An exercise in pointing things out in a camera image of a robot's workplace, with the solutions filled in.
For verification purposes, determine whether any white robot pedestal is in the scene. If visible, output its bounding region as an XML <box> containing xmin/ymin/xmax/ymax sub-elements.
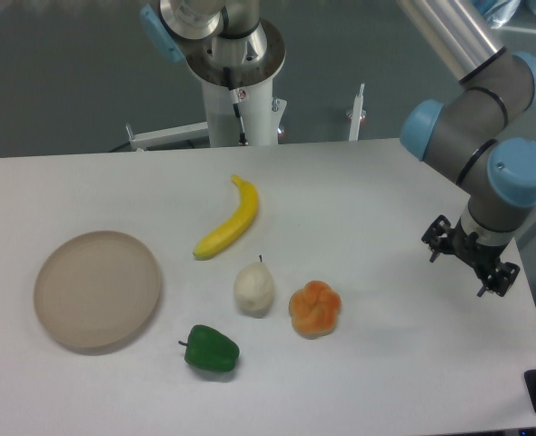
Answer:
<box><xmin>184</xmin><ymin>22</ymin><xmax>289</xmax><ymax>147</ymax></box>

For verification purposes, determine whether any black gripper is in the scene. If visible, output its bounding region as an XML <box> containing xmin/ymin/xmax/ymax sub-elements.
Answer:
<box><xmin>422</xmin><ymin>214</ymin><xmax>521</xmax><ymax>297</ymax></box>

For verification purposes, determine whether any green bell pepper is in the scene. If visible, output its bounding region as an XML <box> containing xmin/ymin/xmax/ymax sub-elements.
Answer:
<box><xmin>178</xmin><ymin>324</ymin><xmax>240</xmax><ymax>373</ymax></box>

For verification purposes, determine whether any white pear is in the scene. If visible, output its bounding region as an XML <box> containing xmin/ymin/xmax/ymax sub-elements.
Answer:
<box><xmin>233</xmin><ymin>255</ymin><xmax>275</xmax><ymax>318</ymax></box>

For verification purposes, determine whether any orange bread roll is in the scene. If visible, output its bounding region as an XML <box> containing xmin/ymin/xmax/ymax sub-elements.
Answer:
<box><xmin>288</xmin><ymin>281</ymin><xmax>342</xmax><ymax>339</ymax></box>

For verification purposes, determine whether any clear blue plastic bag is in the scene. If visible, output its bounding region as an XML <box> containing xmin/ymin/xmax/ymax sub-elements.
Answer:
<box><xmin>471</xmin><ymin>0</ymin><xmax>536</xmax><ymax>29</ymax></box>

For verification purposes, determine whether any beige round plate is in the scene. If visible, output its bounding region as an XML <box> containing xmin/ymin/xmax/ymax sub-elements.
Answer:
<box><xmin>33</xmin><ymin>231</ymin><xmax>162</xmax><ymax>353</ymax></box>

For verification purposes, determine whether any yellow banana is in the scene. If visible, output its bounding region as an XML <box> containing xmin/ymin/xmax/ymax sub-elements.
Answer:
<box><xmin>192</xmin><ymin>174</ymin><xmax>260</xmax><ymax>261</ymax></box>

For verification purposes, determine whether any black cable on pedestal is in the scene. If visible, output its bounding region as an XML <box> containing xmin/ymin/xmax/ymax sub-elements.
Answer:
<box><xmin>222</xmin><ymin>66</ymin><xmax>247</xmax><ymax>146</ymax></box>

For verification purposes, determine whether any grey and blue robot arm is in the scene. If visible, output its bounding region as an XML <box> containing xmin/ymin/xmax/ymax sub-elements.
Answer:
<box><xmin>140</xmin><ymin>1</ymin><xmax>536</xmax><ymax>278</ymax></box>

